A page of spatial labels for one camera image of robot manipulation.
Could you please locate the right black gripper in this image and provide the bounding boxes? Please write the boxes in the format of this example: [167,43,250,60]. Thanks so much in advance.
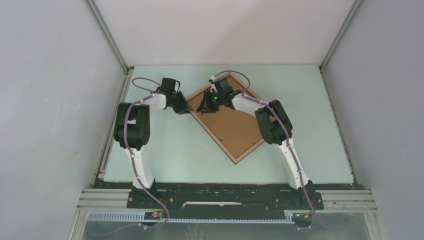
[196,90,224,115]

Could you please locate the wooden picture frame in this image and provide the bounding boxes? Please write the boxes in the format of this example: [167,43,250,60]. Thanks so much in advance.
[185,71,277,165]

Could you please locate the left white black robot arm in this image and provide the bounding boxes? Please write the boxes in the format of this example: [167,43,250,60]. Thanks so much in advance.
[113,77,193,208]

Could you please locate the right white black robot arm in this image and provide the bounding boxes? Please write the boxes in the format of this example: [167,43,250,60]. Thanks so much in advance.
[196,77,316,209]

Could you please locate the left corner aluminium profile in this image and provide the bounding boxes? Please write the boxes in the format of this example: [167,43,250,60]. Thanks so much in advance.
[84,0,130,74]

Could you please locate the corner aluminium profile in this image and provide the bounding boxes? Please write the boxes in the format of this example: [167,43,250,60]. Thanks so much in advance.
[84,0,130,74]
[319,0,365,73]

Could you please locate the right corner aluminium profile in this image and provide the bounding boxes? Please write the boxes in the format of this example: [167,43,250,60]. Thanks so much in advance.
[319,0,365,73]

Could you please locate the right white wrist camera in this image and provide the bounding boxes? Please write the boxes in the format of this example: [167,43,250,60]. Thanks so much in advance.
[208,75,220,94]

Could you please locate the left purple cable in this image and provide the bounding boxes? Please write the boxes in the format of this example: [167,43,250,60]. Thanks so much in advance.
[99,77,171,233]

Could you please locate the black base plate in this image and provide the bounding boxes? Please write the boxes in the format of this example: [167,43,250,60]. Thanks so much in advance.
[126,183,324,221]

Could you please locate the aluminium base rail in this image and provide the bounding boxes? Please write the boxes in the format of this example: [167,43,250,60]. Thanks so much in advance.
[69,183,382,240]

